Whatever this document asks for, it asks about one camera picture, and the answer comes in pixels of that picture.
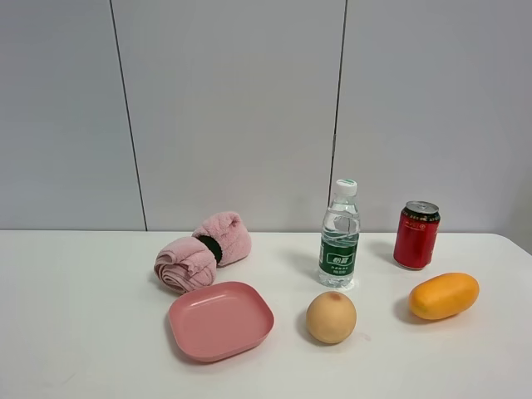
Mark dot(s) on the pink rolled towel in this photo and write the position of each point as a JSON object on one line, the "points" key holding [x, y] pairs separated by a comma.
{"points": [[191, 263]]}

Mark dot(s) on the clear water bottle green label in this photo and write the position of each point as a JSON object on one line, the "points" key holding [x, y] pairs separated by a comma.
{"points": [[340, 236]]}

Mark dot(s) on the orange mango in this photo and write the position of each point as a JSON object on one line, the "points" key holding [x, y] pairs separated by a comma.
{"points": [[443, 296]]}

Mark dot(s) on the red soda can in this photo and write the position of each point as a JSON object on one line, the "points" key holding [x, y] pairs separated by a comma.
{"points": [[416, 234]]}

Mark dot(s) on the pink square plastic plate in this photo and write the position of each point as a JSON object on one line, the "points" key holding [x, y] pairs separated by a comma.
{"points": [[220, 321]]}

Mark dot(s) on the peach fruit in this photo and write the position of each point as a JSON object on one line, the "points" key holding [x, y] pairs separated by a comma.
{"points": [[331, 317]]}

